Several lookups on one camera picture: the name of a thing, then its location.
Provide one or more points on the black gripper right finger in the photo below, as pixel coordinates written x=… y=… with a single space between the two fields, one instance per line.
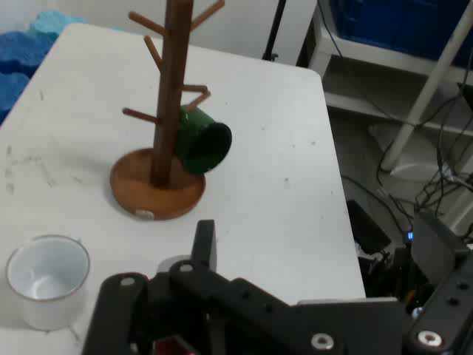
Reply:
x=447 y=318

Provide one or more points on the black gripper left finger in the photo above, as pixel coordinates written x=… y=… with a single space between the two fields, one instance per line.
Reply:
x=122 y=314

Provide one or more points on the green enamel mug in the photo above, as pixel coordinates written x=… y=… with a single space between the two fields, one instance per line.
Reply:
x=199 y=142

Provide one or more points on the white enamel mug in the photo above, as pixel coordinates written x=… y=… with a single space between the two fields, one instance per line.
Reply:
x=48 y=273

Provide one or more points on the black power box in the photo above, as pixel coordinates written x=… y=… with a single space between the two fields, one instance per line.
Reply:
x=369 y=227

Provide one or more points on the brown wooden mug tree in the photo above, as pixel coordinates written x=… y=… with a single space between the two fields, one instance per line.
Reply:
x=166 y=111

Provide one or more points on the white slanted pole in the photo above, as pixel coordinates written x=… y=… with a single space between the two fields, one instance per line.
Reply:
x=425 y=96

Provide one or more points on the dark blue foam mat piece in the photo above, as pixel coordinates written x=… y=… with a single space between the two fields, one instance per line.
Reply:
x=11 y=92
x=22 y=51

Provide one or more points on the white shelf unit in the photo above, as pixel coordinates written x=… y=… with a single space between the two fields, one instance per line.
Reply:
x=354 y=48

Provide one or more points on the light blue foam mat piece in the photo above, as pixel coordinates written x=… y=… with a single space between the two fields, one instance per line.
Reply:
x=55 y=22

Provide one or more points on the blue plastic crate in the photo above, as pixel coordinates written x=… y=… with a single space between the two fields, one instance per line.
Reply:
x=391 y=22

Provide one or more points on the black tripod stand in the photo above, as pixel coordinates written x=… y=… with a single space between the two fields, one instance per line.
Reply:
x=274 y=33

